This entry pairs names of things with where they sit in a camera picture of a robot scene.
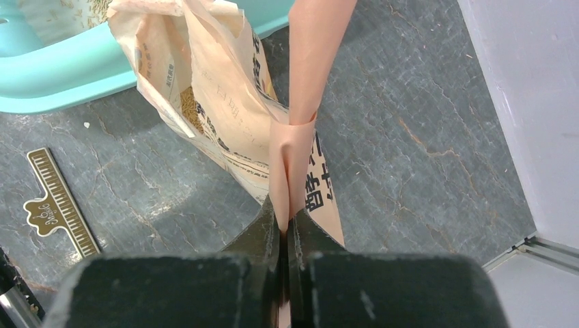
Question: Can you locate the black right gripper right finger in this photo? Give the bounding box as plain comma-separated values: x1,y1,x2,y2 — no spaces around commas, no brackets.
287,211,508,327

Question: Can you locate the teal plastic litter box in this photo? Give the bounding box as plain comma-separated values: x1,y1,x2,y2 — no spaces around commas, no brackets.
0,0,295,115

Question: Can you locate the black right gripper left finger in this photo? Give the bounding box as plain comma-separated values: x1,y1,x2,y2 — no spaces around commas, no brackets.
43,200,280,327

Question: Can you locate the pink cat litter bag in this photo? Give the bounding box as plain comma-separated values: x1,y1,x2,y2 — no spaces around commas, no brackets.
107,1,355,243

